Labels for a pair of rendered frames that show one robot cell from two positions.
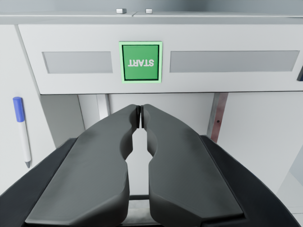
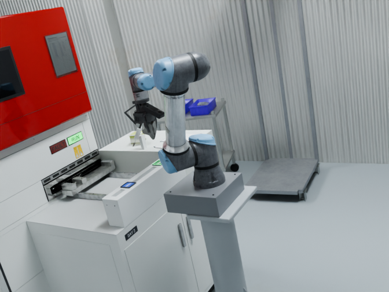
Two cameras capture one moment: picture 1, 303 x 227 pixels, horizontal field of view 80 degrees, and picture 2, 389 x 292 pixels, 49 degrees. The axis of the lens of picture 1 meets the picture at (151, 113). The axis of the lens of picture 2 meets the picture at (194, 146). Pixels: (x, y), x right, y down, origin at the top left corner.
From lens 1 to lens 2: 213 cm
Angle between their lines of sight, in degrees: 59
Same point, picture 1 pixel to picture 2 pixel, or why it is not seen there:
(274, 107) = (102, 216)
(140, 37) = not seen: hidden behind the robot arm
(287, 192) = (11, 243)
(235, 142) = (96, 207)
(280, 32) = (144, 179)
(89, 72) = not seen: hidden behind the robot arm
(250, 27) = (150, 175)
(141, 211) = (98, 172)
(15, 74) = not seen: hidden behind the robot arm
